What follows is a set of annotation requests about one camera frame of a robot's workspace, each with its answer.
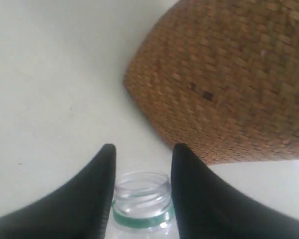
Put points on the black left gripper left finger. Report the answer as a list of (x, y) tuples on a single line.
[(79, 209)]

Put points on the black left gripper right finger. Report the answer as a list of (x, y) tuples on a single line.
[(207, 207)]

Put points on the clear plastic water bottle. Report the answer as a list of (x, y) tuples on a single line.
[(142, 208)]

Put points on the brown woven basket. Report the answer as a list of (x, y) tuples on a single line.
[(222, 76)]

